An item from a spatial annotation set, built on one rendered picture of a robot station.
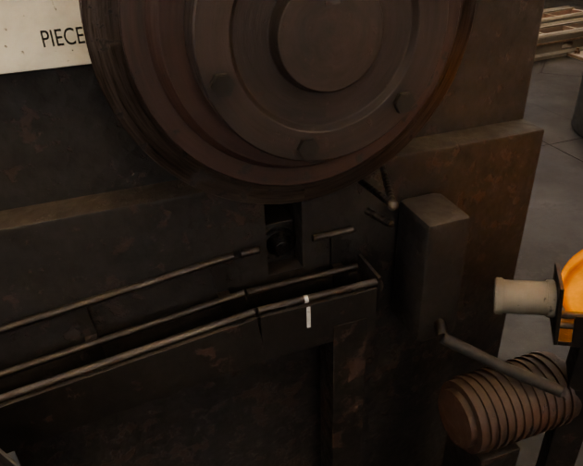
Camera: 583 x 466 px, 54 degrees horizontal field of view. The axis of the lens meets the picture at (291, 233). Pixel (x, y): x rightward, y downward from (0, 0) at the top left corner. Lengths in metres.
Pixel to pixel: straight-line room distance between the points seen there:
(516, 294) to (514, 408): 0.19
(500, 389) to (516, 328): 0.99
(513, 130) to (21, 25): 0.76
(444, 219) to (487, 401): 0.31
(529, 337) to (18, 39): 1.66
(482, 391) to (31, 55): 0.82
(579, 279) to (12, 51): 0.84
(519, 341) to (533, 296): 1.00
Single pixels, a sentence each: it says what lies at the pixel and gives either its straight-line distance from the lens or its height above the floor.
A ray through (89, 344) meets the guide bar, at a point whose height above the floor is 0.68.
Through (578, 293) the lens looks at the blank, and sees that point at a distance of 0.99.
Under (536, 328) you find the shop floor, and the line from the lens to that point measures 2.03.
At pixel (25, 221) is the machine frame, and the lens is 0.85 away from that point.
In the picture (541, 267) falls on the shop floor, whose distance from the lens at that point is 2.33.
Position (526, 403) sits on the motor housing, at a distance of 1.05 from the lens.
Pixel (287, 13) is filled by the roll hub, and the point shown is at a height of 1.14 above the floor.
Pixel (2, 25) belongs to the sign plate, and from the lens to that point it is 0.79.
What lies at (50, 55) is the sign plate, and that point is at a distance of 0.80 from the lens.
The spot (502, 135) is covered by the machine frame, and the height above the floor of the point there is 0.87.
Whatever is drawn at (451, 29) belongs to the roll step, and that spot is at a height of 1.09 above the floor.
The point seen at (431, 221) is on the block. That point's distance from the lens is 0.91.
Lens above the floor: 1.25
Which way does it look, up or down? 31 degrees down
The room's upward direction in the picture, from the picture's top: 2 degrees counter-clockwise
